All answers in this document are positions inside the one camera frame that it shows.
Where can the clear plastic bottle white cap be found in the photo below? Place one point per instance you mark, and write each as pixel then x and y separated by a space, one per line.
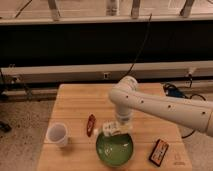
pixel 113 128

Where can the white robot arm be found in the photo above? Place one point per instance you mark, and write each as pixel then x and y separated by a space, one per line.
pixel 194 114

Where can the green ceramic bowl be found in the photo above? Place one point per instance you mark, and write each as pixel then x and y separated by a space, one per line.
pixel 114 151

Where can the white plastic cup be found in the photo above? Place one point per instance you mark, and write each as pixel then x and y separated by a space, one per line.
pixel 57 134

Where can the black orange snack packet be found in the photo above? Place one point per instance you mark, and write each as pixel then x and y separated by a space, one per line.
pixel 158 152

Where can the long metal rail beam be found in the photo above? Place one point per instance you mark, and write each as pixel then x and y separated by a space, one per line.
pixel 108 72

